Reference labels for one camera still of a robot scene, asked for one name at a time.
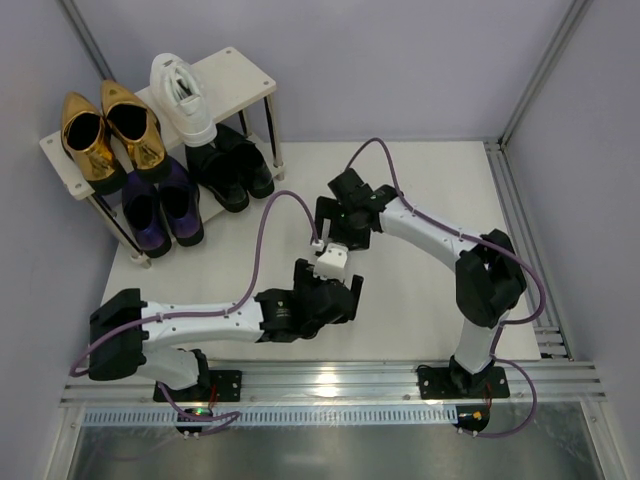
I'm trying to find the black loafer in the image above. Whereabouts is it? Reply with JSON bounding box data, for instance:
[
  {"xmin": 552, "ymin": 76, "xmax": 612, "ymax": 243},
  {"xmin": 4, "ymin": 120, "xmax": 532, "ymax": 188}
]
[
  {"xmin": 185, "ymin": 144, "xmax": 249, "ymax": 213},
  {"xmin": 214, "ymin": 124, "xmax": 275, "ymax": 199}
]

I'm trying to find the purple loafer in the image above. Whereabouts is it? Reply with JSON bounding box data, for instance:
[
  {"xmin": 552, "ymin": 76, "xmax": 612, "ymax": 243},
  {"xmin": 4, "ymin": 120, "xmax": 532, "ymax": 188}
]
[
  {"xmin": 157, "ymin": 157, "xmax": 204, "ymax": 247},
  {"xmin": 121, "ymin": 171, "xmax": 172, "ymax": 259}
]

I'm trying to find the white sneaker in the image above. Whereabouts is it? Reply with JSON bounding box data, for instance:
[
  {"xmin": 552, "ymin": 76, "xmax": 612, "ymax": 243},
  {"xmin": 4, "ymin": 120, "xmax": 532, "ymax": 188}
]
[{"xmin": 150, "ymin": 53, "xmax": 217, "ymax": 148}]

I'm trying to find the gold loafer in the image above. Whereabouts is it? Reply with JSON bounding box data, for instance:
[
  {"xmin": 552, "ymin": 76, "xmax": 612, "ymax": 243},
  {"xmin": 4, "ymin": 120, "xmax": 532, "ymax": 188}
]
[
  {"xmin": 101, "ymin": 80, "xmax": 171, "ymax": 184},
  {"xmin": 61, "ymin": 92, "xmax": 126, "ymax": 195}
]

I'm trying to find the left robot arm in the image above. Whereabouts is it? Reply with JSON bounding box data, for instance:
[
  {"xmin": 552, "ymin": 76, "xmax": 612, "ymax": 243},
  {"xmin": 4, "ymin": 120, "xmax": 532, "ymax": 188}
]
[{"xmin": 88, "ymin": 259, "xmax": 364, "ymax": 392}]

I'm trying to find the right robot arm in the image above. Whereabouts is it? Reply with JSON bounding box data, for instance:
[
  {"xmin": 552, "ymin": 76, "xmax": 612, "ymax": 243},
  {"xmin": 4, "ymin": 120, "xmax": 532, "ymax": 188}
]
[{"xmin": 314, "ymin": 168, "xmax": 527, "ymax": 400}]

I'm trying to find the white two-tier shoe shelf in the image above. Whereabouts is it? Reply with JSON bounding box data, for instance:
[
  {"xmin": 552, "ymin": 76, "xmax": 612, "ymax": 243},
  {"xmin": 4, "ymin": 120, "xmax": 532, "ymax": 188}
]
[{"xmin": 40, "ymin": 47, "xmax": 285, "ymax": 267}]

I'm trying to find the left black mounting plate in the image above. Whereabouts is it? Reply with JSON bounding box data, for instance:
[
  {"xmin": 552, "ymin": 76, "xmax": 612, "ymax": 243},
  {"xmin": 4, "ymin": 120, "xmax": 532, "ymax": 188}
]
[{"xmin": 166, "ymin": 370, "xmax": 242, "ymax": 403}]

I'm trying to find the black mounting plate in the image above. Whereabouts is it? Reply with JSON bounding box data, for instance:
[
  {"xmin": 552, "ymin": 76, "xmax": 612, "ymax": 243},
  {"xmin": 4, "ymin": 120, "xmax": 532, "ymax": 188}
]
[
  {"xmin": 416, "ymin": 364, "xmax": 510, "ymax": 400},
  {"xmin": 166, "ymin": 370, "xmax": 242, "ymax": 403}
]

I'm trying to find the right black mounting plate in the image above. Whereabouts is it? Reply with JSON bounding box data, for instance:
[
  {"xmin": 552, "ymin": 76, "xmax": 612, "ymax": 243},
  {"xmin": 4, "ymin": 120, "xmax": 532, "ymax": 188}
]
[{"xmin": 416, "ymin": 364, "xmax": 510, "ymax": 400}]

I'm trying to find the left black controller board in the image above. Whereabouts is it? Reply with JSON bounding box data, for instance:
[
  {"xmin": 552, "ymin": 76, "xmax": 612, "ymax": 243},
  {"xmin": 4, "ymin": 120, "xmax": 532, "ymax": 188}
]
[{"xmin": 175, "ymin": 407, "xmax": 212, "ymax": 440}]

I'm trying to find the black controller board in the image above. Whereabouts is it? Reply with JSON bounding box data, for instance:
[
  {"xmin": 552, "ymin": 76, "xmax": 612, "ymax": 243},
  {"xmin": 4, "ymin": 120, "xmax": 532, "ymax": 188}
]
[
  {"xmin": 175, "ymin": 407, "xmax": 212, "ymax": 440},
  {"xmin": 454, "ymin": 408, "xmax": 490, "ymax": 437}
]

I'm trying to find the right black controller board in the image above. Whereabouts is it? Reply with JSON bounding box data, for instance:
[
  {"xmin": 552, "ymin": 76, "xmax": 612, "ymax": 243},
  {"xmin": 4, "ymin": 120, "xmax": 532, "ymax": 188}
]
[{"xmin": 454, "ymin": 408, "xmax": 490, "ymax": 437}]

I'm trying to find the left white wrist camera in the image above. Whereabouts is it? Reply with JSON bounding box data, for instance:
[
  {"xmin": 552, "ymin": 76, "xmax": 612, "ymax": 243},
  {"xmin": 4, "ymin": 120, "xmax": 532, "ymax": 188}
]
[{"xmin": 312, "ymin": 243, "xmax": 349, "ymax": 283}]

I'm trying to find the slotted grey cable duct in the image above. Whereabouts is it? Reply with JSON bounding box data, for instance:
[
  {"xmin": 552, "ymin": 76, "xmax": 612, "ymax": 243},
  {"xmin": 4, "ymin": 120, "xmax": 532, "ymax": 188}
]
[{"xmin": 82, "ymin": 404, "xmax": 458, "ymax": 427}]

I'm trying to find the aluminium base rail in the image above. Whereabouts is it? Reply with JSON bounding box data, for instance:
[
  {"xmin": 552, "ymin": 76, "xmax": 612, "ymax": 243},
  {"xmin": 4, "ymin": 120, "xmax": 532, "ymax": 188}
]
[{"xmin": 60, "ymin": 359, "xmax": 607, "ymax": 406}]

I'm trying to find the right aluminium floor rail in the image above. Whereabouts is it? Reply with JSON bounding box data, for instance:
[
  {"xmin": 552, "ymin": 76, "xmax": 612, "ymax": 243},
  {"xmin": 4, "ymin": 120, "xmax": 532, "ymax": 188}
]
[{"xmin": 484, "ymin": 141, "xmax": 574, "ymax": 361}]

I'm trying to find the right aluminium frame post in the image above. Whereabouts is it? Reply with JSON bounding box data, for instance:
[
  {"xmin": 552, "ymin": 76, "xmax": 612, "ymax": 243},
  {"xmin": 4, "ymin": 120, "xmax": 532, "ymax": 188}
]
[{"xmin": 498, "ymin": 0, "xmax": 593, "ymax": 149}]

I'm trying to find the aluminium frame post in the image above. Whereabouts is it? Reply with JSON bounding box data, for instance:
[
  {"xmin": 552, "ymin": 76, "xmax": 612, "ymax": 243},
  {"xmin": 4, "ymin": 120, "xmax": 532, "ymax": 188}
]
[
  {"xmin": 498, "ymin": 0, "xmax": 593, "ymax": 149},
  {"xmin": 56, "ymin": 0, "xmax": 117, "ymax": 81}
]

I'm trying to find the left aluminium frame post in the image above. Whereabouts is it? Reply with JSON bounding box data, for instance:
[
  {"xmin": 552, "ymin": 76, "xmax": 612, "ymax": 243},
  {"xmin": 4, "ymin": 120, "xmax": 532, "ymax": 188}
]
[{"xmin": 56, "ymin": 0, "xmax": 117, "ymax": 81}]

